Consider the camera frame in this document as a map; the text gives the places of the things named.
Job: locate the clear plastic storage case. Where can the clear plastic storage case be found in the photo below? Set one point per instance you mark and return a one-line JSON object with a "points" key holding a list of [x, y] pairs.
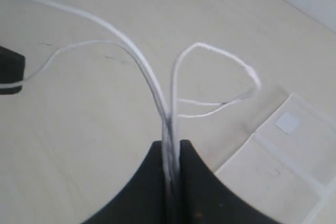
{"points": [[286, 169]]}

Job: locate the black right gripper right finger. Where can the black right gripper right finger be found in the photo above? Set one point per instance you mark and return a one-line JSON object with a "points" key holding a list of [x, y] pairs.
{"points": [[205, 199]]}

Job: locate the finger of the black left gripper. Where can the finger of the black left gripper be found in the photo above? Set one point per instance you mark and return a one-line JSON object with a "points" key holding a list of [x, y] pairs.
{"points": [[12, 66]]}

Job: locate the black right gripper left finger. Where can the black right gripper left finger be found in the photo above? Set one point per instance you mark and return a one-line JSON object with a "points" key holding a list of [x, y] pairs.
{"points": [[142, 199]]}

